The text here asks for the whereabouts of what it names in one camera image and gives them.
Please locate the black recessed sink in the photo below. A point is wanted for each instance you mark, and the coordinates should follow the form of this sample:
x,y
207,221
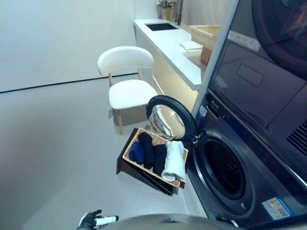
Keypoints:
x,y
160,26

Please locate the brown laundry basket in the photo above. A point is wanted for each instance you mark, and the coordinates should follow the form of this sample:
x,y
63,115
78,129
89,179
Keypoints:
x,y
144,176

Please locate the white towel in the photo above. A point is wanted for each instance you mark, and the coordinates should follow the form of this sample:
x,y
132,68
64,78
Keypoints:
x,y
173,161

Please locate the folded white cloth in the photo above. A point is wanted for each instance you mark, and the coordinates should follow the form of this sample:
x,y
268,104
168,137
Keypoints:
x,y
190,45

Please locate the potted plant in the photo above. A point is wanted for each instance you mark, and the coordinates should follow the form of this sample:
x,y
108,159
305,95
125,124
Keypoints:
x,y
166,8

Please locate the blue energy label sticker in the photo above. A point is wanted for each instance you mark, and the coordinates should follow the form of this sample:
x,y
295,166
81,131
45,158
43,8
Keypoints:
x,y
202,111

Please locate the round glass washer door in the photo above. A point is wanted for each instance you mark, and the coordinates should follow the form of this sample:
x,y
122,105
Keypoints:
x,y
168,117

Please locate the woven wicker basket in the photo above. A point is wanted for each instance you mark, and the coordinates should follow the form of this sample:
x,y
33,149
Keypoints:
x,y
204,34

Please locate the white product label sticker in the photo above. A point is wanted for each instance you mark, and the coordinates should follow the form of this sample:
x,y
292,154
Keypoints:
x,y
275,208

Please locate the black garment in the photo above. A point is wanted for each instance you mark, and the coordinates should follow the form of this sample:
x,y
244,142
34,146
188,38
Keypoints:
x,y
146,149

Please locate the wooden laundry basket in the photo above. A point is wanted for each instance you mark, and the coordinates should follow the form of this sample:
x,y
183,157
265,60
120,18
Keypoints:
x,y
134,165

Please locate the blue garment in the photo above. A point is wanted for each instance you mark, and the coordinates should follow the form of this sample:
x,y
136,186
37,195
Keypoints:
x,y
136,151

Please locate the white counter cabinet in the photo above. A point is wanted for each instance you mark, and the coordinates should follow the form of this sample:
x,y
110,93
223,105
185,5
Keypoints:
x,y
168,52

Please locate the dark navy garment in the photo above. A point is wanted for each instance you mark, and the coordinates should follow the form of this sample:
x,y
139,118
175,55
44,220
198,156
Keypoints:
x,y
160,160

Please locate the dark grey washing machine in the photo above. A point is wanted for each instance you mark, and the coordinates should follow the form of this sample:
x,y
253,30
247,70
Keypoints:
x,y
254,134

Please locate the dark metal faucet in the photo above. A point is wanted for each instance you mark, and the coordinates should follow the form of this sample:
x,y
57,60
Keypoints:
x,y
179,12

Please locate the grey robot torso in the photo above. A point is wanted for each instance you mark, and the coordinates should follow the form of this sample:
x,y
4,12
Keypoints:
x,y
165,222

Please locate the white cushioned wooden chair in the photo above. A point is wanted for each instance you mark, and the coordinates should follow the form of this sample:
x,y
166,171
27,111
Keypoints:
x,y
124,91

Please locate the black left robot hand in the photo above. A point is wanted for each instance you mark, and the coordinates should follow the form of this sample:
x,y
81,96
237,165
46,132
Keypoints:
x,y
89,219

